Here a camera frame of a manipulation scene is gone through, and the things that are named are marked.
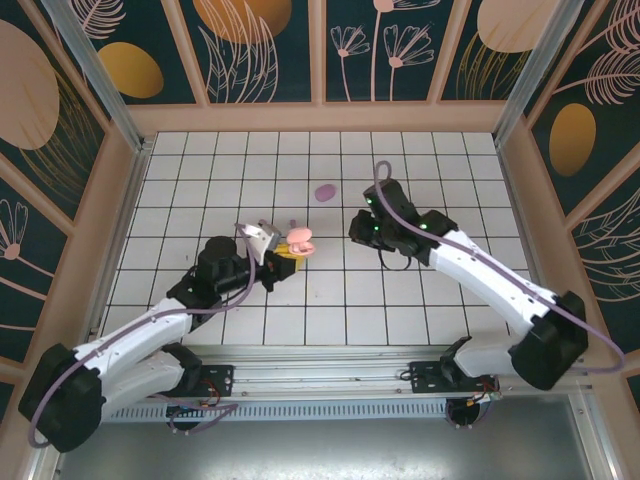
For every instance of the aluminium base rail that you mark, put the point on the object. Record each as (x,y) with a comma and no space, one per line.
(325,372)

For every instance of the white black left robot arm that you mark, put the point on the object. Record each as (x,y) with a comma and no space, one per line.
(135,330)

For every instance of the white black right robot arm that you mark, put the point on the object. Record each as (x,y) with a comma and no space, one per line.
(480,270)

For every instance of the grey metal sheet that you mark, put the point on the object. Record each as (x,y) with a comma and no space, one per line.
(320,450)

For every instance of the aluminium corner post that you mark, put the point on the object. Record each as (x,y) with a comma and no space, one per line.
(100,75)
(540,65)

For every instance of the purple earbud charging case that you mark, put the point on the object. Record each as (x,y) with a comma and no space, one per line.
(325,193)

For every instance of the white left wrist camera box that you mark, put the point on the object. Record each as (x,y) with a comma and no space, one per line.
(260,239)

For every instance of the pink earbud charging case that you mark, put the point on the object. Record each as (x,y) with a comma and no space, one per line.
(300,240)

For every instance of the aluminium table side rail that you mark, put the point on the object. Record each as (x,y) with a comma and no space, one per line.
(515,200)
(125,225)

